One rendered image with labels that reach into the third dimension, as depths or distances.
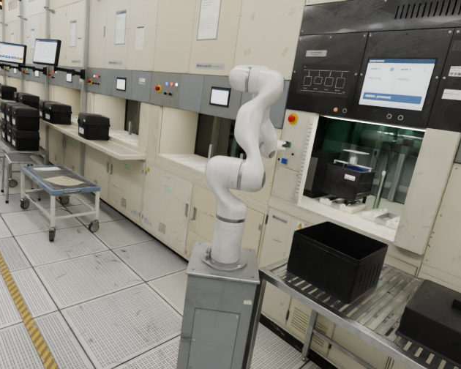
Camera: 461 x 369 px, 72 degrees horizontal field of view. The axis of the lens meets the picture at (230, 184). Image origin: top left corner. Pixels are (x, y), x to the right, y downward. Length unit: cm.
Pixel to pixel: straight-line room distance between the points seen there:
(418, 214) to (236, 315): 88
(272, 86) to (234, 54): 104
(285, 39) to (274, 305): 163
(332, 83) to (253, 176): 83
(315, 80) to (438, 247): 100
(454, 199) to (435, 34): 69
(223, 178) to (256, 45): 118
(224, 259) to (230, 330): 28
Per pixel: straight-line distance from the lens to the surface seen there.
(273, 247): 206
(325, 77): 183
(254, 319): 143
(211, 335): 138
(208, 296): 128
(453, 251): 165
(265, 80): 129
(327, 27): 191
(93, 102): 428
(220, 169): 118
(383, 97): 169
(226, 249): 126
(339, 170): 198
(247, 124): 122
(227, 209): 120
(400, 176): 255
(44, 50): 423
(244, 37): 226
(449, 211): 162
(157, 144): 297
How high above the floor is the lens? 138
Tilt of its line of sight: 14 degrees down
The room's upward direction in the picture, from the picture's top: 8 degrees clockwise
